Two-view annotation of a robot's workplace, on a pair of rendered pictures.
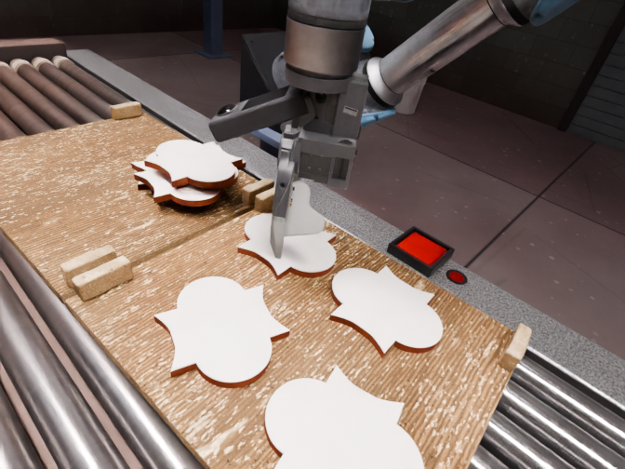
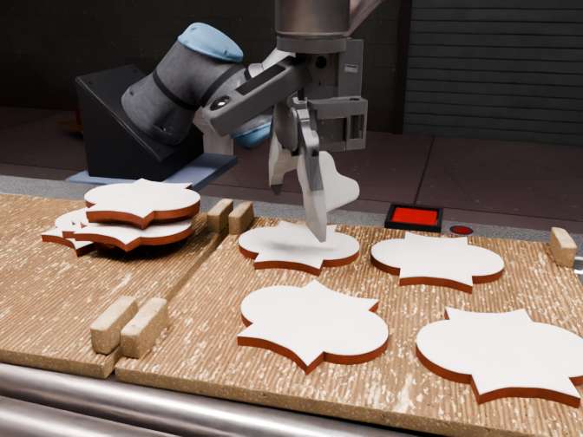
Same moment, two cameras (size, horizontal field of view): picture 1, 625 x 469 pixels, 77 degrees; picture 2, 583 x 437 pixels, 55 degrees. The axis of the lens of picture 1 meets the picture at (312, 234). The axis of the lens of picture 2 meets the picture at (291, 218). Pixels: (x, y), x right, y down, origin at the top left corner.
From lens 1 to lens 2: 0.29 m
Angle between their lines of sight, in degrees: 23
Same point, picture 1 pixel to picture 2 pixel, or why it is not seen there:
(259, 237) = (267, 248)
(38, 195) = not seen: outside the picture
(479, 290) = (488, 233)
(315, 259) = (339, 246)
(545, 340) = not seen: hidden behind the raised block
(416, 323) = (474, 258)
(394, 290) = (433, 244)
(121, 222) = (94, 288)
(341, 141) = (349, 101)
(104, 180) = (22, 261)
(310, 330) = (390, 299)
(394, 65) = not seen: hidden behind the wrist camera
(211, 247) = (221, 274)
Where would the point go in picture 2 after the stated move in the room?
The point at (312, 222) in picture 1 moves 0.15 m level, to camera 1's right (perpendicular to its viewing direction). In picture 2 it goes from (347, 189) to (467, 174)
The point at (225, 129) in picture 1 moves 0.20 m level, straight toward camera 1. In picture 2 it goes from (231, 120) to (370, 166)
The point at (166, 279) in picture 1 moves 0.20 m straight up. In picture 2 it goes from (207, 312) to (193, 105)
